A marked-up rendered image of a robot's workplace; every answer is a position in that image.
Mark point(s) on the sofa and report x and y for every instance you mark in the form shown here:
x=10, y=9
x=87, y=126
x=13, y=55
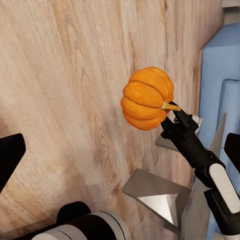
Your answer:
x=218, y=92

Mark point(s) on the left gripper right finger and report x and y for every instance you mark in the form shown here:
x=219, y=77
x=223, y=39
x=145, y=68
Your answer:
x=232, y=149

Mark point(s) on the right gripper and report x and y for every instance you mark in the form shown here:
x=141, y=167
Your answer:
x=182, y=133

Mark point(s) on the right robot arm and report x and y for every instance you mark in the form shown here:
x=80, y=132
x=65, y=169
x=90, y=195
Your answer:
x=222, y=199

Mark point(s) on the coffee table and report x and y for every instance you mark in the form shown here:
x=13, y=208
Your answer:
x=184, y=210

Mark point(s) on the pumpkin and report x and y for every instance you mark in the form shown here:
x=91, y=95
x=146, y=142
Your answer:
x=147, y=98

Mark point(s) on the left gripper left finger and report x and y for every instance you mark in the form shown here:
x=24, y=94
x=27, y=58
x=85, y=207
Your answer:
x=12, y=150

